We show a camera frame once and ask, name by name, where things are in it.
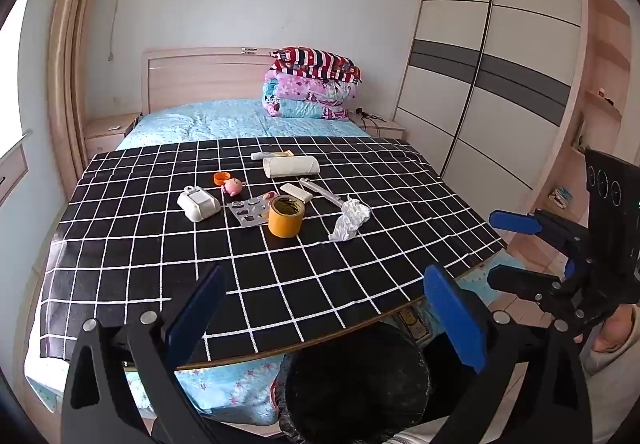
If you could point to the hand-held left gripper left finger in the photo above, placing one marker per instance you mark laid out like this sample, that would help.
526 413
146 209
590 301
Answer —
197 309

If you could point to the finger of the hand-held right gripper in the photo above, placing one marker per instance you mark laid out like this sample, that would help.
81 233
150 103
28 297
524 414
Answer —
515 222
515 280

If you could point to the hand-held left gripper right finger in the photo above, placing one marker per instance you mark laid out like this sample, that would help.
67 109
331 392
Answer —
455 319

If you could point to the white plastic box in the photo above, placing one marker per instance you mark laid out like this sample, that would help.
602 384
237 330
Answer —
197 205

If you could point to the silver pill blister pack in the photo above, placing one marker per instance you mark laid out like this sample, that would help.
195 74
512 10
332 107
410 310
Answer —
247 213

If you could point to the yellow tape roll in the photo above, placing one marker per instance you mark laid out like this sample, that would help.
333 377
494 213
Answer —
285 223

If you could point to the black trash bin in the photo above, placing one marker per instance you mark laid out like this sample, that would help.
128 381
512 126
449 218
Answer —
350 384

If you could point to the white tissue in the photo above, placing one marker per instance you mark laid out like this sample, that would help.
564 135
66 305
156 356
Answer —
350 219

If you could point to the white rectangular block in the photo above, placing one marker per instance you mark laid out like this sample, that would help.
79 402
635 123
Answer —
296 193

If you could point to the cardboard paper roll core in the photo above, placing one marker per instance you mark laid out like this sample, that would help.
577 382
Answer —
292 166

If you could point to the clear plastic syringe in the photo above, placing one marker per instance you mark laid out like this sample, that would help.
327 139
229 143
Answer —
322 191

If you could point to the person's right forearm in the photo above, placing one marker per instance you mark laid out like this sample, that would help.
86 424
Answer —
612 384

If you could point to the person's right hand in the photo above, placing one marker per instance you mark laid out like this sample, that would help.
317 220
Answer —
617 329

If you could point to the stack of books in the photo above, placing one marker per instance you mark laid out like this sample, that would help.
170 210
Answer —
561 196

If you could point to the black white-grid tablecloth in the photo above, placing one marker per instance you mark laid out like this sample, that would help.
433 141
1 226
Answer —
150 244

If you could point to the pink round toy figure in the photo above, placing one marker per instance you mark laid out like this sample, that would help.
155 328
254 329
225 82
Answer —
232 187

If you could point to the orange bottle cap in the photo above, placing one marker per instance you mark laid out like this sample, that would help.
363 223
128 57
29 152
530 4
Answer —
222 178

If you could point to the wooden corner shelf unit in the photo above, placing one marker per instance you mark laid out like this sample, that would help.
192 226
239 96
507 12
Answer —
605 74

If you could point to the white grey sliding wardrobe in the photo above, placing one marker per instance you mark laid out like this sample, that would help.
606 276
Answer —
500 74

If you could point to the white toothpaste tube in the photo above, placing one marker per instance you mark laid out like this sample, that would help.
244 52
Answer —
272 155

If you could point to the bed with blue sheet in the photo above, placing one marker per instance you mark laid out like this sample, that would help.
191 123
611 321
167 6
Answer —
210 124

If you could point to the wooden nightstand with remote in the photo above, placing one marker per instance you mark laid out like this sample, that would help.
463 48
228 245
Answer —
107 141

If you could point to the light blue folded quilt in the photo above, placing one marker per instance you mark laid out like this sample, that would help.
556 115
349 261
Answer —
300 110

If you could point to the wooden windowsill drawer cabinet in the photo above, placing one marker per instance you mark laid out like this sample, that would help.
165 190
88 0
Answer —
10 174

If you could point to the light wooden headboard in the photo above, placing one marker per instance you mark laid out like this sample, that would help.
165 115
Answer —
200 74

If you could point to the striped folded quilt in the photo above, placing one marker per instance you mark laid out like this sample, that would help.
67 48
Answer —
320 61

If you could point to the beige curtain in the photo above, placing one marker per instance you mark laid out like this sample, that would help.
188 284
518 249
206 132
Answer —
75 49

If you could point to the window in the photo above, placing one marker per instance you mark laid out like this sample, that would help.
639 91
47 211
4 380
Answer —
10 74

